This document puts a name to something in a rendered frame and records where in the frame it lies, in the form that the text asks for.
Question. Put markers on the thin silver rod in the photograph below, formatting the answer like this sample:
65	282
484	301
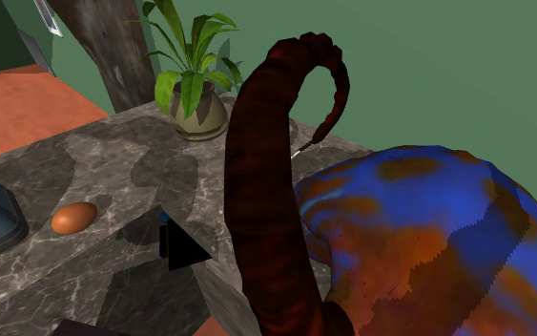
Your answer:
301	150

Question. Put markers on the green plant in beige pot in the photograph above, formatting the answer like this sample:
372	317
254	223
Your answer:
199	114

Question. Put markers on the small blue thing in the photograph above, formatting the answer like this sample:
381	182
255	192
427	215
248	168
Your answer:
164	216

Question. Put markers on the black angular block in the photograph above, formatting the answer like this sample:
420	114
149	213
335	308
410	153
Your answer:
182	251

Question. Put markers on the blue orange figure, dark red tail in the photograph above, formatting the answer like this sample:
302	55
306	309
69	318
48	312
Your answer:
407	218

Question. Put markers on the grey marble counter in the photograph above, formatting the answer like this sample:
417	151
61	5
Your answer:
110	153

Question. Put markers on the grey brown trunk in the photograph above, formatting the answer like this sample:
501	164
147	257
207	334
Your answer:
114	51

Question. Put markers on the brown egg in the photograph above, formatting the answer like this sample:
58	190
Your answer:
73	218

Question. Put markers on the silver framed window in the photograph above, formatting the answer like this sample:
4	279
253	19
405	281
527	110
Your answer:
48	17

